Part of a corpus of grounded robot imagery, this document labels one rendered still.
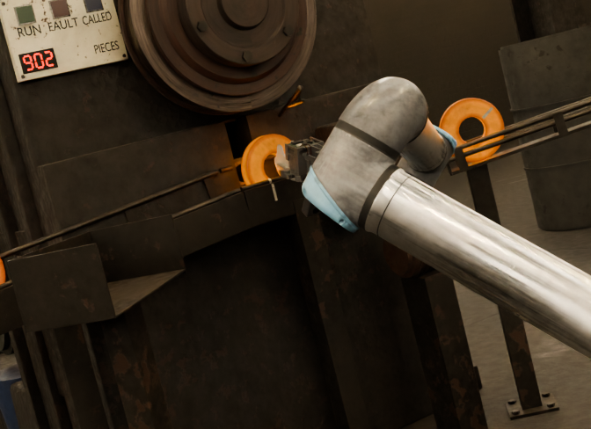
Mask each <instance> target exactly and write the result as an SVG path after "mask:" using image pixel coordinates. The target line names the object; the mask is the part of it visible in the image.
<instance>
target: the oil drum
mask: <svg viewBox="0 0 591 429"><path fill-rule="evenodd" d="M499 56H500V62H501V67H502V70H503V75H504V78H505V82H506V87H507V94H508V97H509V101H510V105H511V109H510V112H512V114H513V117H514V123H517V122H520V121H523V120H526V119H529V118H532V117H535V116H537V115H540V114H542V113H547V112H549V111H552V110H555V109H557V108H560V107H562V106H565V105H570V104H572V103H574V102H577V101H580V100H582V99H585V98H589V97H591V22H589V23H586V24H582V25H579V28H576V29H572V30H569V31H565V32H562V33H555V34H552V35H548V36H544V37H541V38H537V39H533V40H527V41H524V42H520V43H516V44H513V45H509V46H505V47H501V48H500V50H499ZM588 121H591V113H590V114H587V115H584V116H581V117H579V118H577V119H574V120H569V121H567V122H566V123H565V124H566V127H567V128H570V127H575V126H577V125H579V124H582V123H585V122H588ZM552 134H555V133H554V130H553V128H552V127H549V128H546V129H544V130H542V131H539V132H536V133H534V134H531V135H526V136H524V137H522V138H519V139H518V140H519V144H520V145H522V144H524V143H527V142H532V141H534V140H537V139H540V138H542V137H545V136H547V135H552ZM521 153H522V160H523V163H524V166H523V169H524V170H525V171H526V175H527V180H528V183H529V190H530V194H531V199H532V202H533V206H534V210H535V214H536V221H537V225H538V228H540V229H542V230H546V231H567V230H576V229H587V228H591V127H590V128H587V129H584V130H581V131H579V132H577V133H574V134H571V135H567V136H564V137H562V138H558V139H557V140H554V141H551V142H547V143H544V144H541V145H539V146H536V147H534V148H531V149H526V150H524V151H521Z"/></svg>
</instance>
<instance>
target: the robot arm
mask: <svg viewBox="0 0 591 429"><path fill-rule="evenodd" d="M314 140H315V141H317V142H314ZM456 145H457V143H456V140H455V139H454V138H453V136H451V135H450V134H448V133H447V132H445V131H444V130H442V129H440V128H439V127H437V126H435V125H432V123H431V122H430V120H429V119H428V106H427V101H426V99H425V97H424V95H423V94H422V92H421V91H420V89H419V88H418V87H417V86H416V85H415V84H413V83H412V82H410V81H408V80H406V79H404V78H400V77H385V78H382V79H379V80H376V81H374V82H373V83H371V84H369V85H368V86H366V87H365V88H364V89H363V90H361V91H360V92H359V93H358V94H357V95H356V96H355V97H354V98H353V99H352V101H351V102H350V103H349V104H348V106H347V107H346V109H345V110H344V112H343V113H342V114H341V115H340V117H339V120H338V122H337V124H336V126H335V127H334V129H333V130H332V132H331V134H330V135H329V137H328V139H327V141H326V142H325V145H324V142H323V141H320V140H318V139H316V138H313V137H310V140H309V139H304V140H298V141H291V142H290V143H289V144H286V143H285V154H284V151H283V148H282V146H281V145H280V144H278V145H277V154H276V157H275V158H274V163H275V166H276V169H277V171H278V173H279V175H280V176H282V177H284V178H287V179H291V180H293V181H296V182H303V185H302V191H303V195H304V197H305V198H304V202H303V208H302V212H303V213H304V214H305V216H306V217H309V216H312V215H316V214H318V213H321V212H323V213H324V214H326V215H327V216H329V217H330V218H331V219H333V220H334V221H335V222H337V223H338V224H339V225H340V226H342V227H343V228H345V229H347V230H348V231H350V232H352V233H354V232H356V230H359V228H362V229H365V230H366V231H367V232H372V233H374V234H376V235H378V236H379V237H381V238H382V239H384V240H386V241H388V242H389V243H391V244H394V245H395V246H397V247H398V248H399V249H401V250H403V251H405V252H407V253H409V254H410V255H412V256H414V257H415V258H417V259H419V260H421V261H422V262H424V263H426V264H427V265H430V266H432V267H433V268H434V269H436V270H438V271H439V272H441V273H443V274H445V275H447V276H449V277H450V278H451V279H453V280H455V281H457V282H459V283H460V284H462V285H464V286H466V287H467V288H469V289H470V290H472V291H474V292H476V293H477V294H480V295H482V296H483V297H485V298H486V299H487V300H489V301H491V302H493V303H495V304H497V305H498V306H500V307H502V308H503V309H505V310H507V311H509V312H510V313H512V314H514V315H515V316H518V317H519V318H520V319H522V320H524V321H525V322H527V323H529V324H531V325H533V326H535V327H537V329H539V330H541V331H543V332H545V333H547V334H548V335H550V336H552V337H554V338H555V339H557V340H558V341H560V342H562V343H564V344H565V345H568V346H570V347H571V348H572V349H574V350H575V351H577V352H579V353H581V354H583V355H585V356H586V357H588V358H589V359H591V276H590V275H589V274H587V273H584V272H582V271H581V270H580V269H578V268H576V267H574V266H573V265H570V264H568V263H566V262H565V261H564V260H562V259H560V258H558V257H556V256H554V255H552V254H550V253H549V252H548V251H545V250H544V249H542V248H540V247H538V246H536V245H535V244H533V243H531V242H529V241H528V240H526V239H524V238H522V237H520V236H518V235H516V234H515V233H513V232H512V231H510V230H508V229H505V228H504V227H502V226H500V225H499V224H497V223H496V222H493V221H491V220H489V219H488V218H486V217H484V216H483V215H481V214H479V213H477V212H475V211H473V210H472V209H470V208H468V207H466V206H465V205H463V204H461V203H459V202H458V201H456V200H453V199H451V198H450V197H449V196H447V195H445V194H443V193H441V192H439V191H437V190H435V189H434V188H433V187H434V185H435V183H436V181H437V180H438V178H439V177H440V175H441V173H442V171H443V169H444V168H445V166H446V164H447V162H448V161H449V159H450V158H451V157H452V156H453V154H454V153H455V149H456ZM399 156H401V159H400V161H399V163H398V165H395V163H396V161H397V160H398V158H399Z"/></svg>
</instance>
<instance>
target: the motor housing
mask: <svg viewBox="0 0 591 429"><path fill-rule="evenodd" d="M383 254H384V257H385V260H386V262H387V264H388V266H389V267H390V269H391V270H392V271H393V272H394V273H396V274H397V275H398V276H400V277H401V280H402V284H403V288H404V292H405V299H406V302H407V306H408V309H409V314H410V318H411V321H412V327H413V331H414V335H415V339H416V343H417V347H418V350H419V354H420V361H421V365H422V368H423V372H424V376H425V379H426V383H427V390H428V394H429V397H430V401H431V404H432V409H433V413H434V419H435V423H436V426H437V429H488V426H487V423H486V419H485V412H484V408H483V404H482V401H481V396H480V393H479V389H478V382H477V378H476V375H475V371H474V366H473V363H472V359H471V352H470V348H469V345H468V341H467V337H466V333H465V329H464V326H463V319H462V315H461V311H460V308H459V303H458V300H457V296H456V289H455V285H454V281H453V279H451V278H450V277H449V276H447V275H445V274H443V273H441V272H439V271H438V270H436V269H434V268H433V267H432V266H430V265H427V264H426V263H424V262H422V261H421V260H419V259H417V258H415V257H414V256H412V255H410V254H409V253H407V252H405V251H403V250H401V249H399V248H398V247H397V246H395V245H394V244H391V243H389V242H388V241H386V240H384V241H383Z"/></svg>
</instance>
